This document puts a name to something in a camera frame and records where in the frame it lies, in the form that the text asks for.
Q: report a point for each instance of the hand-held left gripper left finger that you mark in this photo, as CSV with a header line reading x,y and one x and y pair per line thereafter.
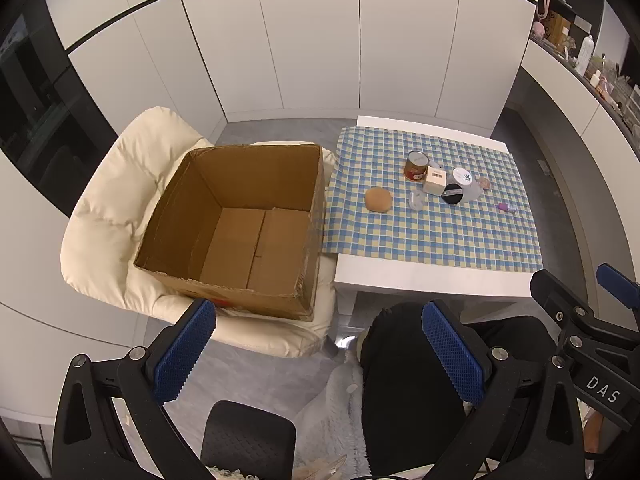
x,y
185,355

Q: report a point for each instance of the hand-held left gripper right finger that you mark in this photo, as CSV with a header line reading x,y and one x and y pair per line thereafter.
x,y
452,355

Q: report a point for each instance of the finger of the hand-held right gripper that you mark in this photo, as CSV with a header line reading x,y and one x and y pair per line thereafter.
x,y
547,285
616,280

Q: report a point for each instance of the small purple item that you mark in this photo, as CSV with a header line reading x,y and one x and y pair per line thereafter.
x,y
506,207

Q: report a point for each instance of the translucent square container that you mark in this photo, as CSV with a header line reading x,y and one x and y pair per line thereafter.
x,y
472,193

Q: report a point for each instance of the black round compact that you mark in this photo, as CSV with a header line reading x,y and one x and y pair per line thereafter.
x,y
452,194

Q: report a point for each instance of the brown cardboard box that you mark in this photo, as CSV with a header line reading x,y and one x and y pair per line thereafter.
x,y
170,220

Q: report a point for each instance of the white round compact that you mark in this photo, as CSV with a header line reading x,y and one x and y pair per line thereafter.
x,y
462,177

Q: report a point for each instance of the small beige carton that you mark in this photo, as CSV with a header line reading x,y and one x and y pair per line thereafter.
x,y
434,182

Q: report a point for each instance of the small clear plastic item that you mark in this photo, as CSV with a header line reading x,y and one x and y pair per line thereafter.
x,y
416,201

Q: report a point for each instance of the round brown bun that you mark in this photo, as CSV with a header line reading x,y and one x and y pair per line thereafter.
x,y
378,200

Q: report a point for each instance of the red tin can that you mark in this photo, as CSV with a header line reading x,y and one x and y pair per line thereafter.
x,y
415,170

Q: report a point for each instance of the person's right hand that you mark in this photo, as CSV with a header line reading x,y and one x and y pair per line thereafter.
x,y
592,432

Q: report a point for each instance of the person's legs in black trousers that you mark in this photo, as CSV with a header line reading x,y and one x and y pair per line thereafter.
x,y
400,385

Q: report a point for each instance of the white table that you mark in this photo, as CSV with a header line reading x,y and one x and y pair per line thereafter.
x,y
425,281

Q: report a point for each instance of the black padded armrest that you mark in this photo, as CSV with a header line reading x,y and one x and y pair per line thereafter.
x,y
245,435

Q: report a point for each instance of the floor power outlet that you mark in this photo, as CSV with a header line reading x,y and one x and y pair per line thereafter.
x,y
544,168

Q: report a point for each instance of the blue yellow checkered tablecloth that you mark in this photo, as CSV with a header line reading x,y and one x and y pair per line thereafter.
x,y
425,240

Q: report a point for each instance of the small pink bottle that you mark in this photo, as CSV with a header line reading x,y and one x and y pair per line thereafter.
x,y
484,183

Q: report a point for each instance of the small light blue item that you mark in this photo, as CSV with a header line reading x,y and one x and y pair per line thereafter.
x,y
437,166

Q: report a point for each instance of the cream padded chair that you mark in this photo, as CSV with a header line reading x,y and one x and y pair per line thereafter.
x,y
115,185

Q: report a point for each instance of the tall white spray bottle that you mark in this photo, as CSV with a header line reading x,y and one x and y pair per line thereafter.
x,y
585,55

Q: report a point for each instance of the pink plush toy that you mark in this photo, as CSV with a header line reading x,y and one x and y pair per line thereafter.
x,y
539,29

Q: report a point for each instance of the brown paw print box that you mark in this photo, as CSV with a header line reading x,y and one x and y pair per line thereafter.
x,y
559,27

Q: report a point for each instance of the black glass cabinet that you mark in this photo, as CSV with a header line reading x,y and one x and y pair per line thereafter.
x,y
40,110

